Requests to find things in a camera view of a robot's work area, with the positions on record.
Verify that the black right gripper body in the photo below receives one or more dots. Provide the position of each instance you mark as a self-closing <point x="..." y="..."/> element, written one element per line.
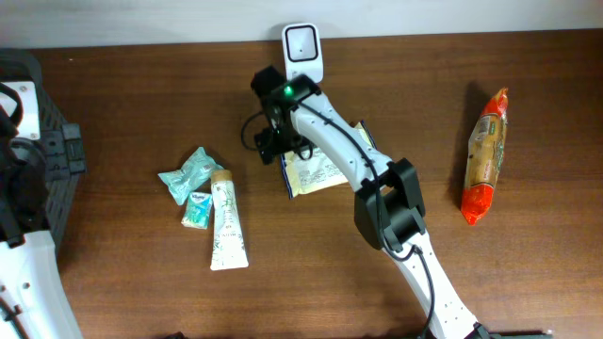
<point x="282" y="142"/>

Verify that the cream yellow snack bag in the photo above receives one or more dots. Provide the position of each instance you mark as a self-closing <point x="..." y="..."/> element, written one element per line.
<point x="309" y="173"/>

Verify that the mint green wipes pack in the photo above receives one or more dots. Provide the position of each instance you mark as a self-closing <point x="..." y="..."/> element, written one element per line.
<point x="196" y="170"/>

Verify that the teal tissue packet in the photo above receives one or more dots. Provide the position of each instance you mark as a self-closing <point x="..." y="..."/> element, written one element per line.
<point x="198" y="210"/>

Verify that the white bamboo print tube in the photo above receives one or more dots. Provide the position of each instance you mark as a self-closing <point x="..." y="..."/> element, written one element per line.
<point x="229" y="250"/>

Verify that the orange spaghetti package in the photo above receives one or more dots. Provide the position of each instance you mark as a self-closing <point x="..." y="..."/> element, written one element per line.
<point x="485" y="157"/>

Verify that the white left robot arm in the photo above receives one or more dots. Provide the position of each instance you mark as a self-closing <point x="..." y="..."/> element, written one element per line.
<point x="33" y="301"/>

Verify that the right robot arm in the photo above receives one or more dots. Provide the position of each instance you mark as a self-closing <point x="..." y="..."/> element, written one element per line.
<point x="389" y="210"/>

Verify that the white barcode scanner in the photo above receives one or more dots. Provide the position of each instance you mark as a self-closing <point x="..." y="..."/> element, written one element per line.
<point x="302" y="51"/>

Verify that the dark grey plastic basket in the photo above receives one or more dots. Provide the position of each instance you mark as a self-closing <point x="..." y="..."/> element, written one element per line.
<point x="20" y="64"/>

